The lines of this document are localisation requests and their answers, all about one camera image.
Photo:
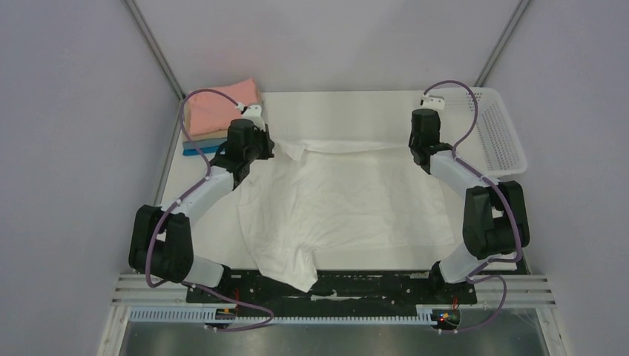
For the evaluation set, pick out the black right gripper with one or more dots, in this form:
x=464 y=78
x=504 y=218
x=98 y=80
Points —
x=417 y=149

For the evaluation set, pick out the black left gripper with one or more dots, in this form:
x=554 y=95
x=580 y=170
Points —
x=268 y=144

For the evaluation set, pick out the white t shirt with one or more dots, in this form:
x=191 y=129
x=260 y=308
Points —
x=302 y=203

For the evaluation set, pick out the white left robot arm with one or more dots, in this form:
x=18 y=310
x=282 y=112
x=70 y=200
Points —
x=161 y=243

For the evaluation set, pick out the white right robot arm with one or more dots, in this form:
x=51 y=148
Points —
x=494 y=226

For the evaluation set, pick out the folded grey-blue t shirt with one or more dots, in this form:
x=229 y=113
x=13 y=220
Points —
x=203 y=143

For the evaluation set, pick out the folded beige t shirt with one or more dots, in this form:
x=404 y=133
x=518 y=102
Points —
x=205 y=117

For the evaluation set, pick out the folded bright blue t shirt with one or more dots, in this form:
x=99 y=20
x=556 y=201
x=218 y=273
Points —
x=205 y=150

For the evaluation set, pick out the white perforated plastic basket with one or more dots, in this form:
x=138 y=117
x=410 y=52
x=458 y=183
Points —
x=492 y=146

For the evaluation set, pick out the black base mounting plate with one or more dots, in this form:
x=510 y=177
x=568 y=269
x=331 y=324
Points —
x=344 y=293

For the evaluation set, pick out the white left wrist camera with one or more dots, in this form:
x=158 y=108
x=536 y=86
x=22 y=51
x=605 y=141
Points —
x=254 y=113

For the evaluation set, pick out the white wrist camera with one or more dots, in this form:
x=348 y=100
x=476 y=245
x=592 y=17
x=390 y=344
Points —
x=436 y=103
x=254 y=113

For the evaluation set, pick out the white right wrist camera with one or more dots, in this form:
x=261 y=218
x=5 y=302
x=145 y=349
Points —
x=436 y=103

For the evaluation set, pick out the left aluminium frame post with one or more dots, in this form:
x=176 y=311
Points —
x=150 y=40

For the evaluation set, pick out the aluminium frame post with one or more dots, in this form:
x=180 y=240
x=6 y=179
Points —
x=502 y=42
x=150 y=40

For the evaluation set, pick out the right aluminium frame post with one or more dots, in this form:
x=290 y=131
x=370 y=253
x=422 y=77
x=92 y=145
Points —
x=502 y=42

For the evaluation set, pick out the white slotted cable duct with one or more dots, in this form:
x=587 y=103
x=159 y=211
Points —
x=211 y=316

